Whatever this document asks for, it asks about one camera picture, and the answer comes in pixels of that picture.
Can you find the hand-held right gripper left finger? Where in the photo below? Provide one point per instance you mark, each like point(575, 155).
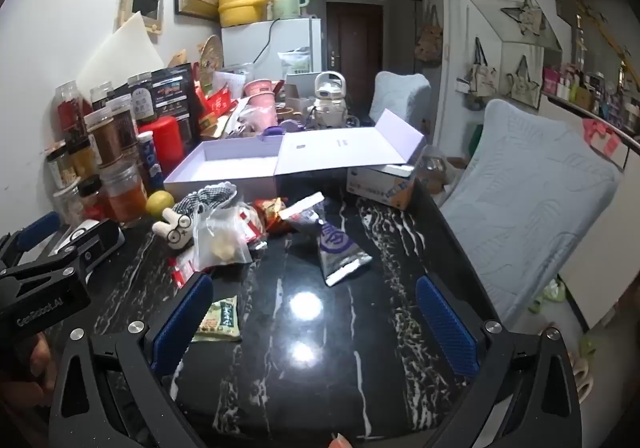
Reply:
point(182, 320)

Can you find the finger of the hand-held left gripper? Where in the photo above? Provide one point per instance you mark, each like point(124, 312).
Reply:
point(100, 243)
point(37, 228)

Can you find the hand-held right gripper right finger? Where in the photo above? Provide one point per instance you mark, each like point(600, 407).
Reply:
point(447, 328)

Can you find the green snack packet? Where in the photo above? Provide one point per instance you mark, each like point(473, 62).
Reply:
point(220, 320)

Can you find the clear plastic bag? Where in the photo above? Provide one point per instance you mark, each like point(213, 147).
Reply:
point(220, 238)

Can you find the grey checkered cloth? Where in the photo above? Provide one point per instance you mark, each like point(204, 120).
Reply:
point(210, 195)

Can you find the red gold snack packet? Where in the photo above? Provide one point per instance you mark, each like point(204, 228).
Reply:
point(272, 215)

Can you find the grey purple snack pouch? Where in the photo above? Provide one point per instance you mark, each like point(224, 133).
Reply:
point(335, 243)

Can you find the lilac gift box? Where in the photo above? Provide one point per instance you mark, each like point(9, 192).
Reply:
point(240, 150)

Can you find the person's left hand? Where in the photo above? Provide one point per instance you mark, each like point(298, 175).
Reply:
point(40, 360)

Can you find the person's right hand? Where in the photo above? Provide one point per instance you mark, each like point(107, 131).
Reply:
point(341, 441)

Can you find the red white snack packet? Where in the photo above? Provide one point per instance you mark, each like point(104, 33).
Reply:
point(182, 273)

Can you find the yellow green lime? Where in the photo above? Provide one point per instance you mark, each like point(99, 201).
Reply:
point(160, 203)

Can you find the blue patterned tube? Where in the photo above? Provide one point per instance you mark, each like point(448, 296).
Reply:
point(150, 163)

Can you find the green slippers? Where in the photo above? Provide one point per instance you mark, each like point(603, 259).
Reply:
point(550, 295)

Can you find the group of clear spice jars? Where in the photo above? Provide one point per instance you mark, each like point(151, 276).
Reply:
point(112, 128)

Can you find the red canister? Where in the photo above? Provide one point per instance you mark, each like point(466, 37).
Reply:
point(167, 145)

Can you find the beige slippers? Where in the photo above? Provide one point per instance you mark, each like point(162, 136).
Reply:
point(582, 370)

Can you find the chair with pale blue cover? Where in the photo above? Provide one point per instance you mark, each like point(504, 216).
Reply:
point(530, 208)
point(400, 95)

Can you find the white orange cardboard box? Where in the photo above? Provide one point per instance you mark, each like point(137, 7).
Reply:
point(380, 188)

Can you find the black printed pouch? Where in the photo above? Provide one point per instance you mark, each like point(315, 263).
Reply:
point(172, 88)

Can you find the white cabinet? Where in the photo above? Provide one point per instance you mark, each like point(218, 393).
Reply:
point(600, 248)

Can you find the red snack bag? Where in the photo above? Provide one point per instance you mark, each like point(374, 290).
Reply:
point(220, 103)

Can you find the white cutting board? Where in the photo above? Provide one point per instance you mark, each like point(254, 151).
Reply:
point(120, 53)

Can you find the purple sachet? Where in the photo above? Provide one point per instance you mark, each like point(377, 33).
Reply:
point(272, 130)

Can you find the white paper sheet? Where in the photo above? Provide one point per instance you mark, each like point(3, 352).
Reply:
point(230, 80)

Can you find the pink tumbler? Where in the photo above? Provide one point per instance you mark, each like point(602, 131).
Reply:
point(262, 110)

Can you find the woven straw mat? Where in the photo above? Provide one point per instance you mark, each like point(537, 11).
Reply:
point(211, 53)

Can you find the pink paper cup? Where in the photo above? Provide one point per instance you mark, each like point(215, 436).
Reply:
point(260, 88)

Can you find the brown mug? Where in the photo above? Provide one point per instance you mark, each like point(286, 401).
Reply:
point(287, 117)

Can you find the pink cloth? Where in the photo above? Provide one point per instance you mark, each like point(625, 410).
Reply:
point(602, 138)

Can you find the canvas tote bag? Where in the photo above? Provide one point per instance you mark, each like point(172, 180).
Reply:
point(480, 75)
point(522, 85)

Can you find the white box of bottles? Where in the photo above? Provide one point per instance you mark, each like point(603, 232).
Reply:
point(300, 80)

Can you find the white teapot kettle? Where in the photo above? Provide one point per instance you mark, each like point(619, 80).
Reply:
point(330, 95)

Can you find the green white pouch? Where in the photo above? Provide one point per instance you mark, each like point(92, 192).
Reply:
point(295, 62)

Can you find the yellow pot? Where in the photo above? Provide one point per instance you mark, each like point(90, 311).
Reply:
point(240, 8)

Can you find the row of cosmetics bottles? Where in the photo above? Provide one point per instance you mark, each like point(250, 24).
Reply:
point(585, 90)

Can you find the white fridge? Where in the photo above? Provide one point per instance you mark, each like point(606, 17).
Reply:
point(295, 40)

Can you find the brown hanging bag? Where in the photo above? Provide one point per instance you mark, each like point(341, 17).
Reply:
point(430, 43)

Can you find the dark brown door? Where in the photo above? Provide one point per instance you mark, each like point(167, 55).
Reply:
point(355, 43)

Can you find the star shaped bag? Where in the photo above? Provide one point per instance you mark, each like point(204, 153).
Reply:
point(527, 18)

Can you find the wall intercom panel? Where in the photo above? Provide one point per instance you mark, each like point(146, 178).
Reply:
point(142, 5)

